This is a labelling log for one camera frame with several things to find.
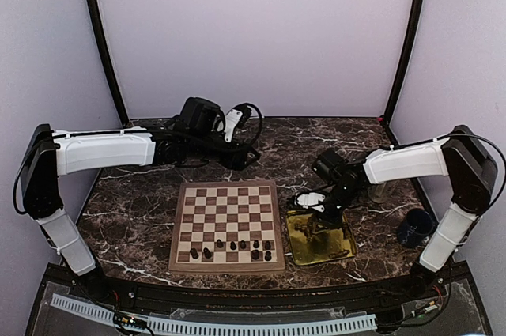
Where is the black frame post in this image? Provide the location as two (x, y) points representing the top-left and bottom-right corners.
(380, 0), (424, 128)
(86, 0), (130, 126)

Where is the dark chess piece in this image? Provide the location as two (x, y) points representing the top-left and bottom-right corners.
(190, 248), (199, 259)
(264, 251), (273, 262)
(202, 247), (212, 259)

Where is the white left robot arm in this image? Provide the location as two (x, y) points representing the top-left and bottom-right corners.
(12, 97), (263, 301)

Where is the gold metal tray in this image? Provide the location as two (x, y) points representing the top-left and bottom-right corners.
(285, 210), (357, 266)

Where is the right black frame post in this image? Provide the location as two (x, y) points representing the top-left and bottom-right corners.
(380, 0), (424, 128)

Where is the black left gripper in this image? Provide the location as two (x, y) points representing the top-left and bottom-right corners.
(188, 130), (261, 172)

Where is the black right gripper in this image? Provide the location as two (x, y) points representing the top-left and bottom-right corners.
(312, 184), (361, 234)

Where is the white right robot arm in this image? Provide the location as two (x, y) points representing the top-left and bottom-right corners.
(296, 125), (505, 300)

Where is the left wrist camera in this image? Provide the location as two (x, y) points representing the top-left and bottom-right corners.
(223, 103), (252, 142)

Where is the wooden chess board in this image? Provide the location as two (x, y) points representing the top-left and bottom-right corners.
(169, 180), (285, 274)

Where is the white slotted cable duct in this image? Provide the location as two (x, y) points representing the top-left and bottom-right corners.
(50, 294), (377, 335)

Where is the white coral pattern mug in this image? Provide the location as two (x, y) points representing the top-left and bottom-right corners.
(367, 181), (397, 204)

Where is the left black frame post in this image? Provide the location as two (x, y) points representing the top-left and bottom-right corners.
(86, 0), (130, 126)

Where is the pile of dark chess pieces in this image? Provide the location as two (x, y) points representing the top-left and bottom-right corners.
(293, 219), (355, 257)

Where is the dark blue mug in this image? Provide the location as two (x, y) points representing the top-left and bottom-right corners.
(396, 208), (434, 249)

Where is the black front rail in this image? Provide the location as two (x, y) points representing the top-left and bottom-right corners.
(131, 283), (390, 310)

